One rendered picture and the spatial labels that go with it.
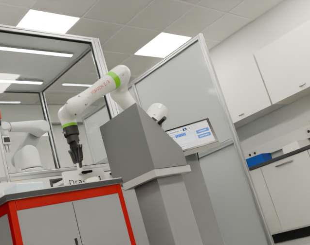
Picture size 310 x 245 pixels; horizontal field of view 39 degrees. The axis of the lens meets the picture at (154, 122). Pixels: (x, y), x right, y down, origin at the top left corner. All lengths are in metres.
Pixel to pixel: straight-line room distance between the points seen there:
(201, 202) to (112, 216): 1.24
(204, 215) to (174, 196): 0.91
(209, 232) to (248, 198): 0.64
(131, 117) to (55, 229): 0.77
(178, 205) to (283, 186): 2.80
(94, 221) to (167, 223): 0.43
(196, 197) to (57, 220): 1.51
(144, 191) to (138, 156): 0.19
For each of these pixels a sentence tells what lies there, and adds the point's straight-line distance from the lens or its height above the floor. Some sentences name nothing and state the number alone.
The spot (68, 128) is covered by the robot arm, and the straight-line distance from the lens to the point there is 2.64.
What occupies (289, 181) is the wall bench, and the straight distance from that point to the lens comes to 5.00.
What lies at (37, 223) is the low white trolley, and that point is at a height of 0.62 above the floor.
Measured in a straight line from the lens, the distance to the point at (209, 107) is 3.93.
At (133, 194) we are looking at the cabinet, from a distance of 3.04.
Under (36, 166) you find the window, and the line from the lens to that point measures 2.71.
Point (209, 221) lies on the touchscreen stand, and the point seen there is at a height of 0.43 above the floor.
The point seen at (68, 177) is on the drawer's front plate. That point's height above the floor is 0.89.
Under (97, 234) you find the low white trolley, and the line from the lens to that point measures 2.07.
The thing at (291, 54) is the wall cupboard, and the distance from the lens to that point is 5.36.
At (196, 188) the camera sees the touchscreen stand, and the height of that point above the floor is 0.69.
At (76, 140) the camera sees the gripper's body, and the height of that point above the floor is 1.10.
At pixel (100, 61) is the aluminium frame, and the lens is 3.34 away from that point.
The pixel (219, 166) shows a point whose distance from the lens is 3.88.
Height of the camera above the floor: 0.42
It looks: 15 degrees up
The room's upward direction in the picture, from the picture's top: 16 degrees counter-clockwise
